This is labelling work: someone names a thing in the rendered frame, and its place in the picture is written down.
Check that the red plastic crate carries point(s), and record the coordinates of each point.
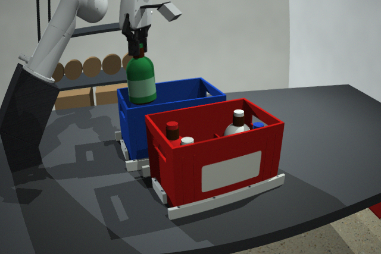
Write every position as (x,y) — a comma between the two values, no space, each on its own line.
(210,167)

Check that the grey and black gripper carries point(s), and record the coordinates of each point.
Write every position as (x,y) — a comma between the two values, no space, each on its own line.
(131,16)

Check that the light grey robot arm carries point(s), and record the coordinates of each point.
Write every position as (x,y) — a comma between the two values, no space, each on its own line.
(61,27)

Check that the blue plastic crate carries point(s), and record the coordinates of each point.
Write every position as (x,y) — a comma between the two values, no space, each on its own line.
(171,95)

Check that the blue bottle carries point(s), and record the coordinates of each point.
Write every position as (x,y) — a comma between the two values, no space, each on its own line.
(257,125)

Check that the white bottle with brown label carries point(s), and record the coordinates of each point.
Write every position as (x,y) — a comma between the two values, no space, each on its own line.
(238,123)

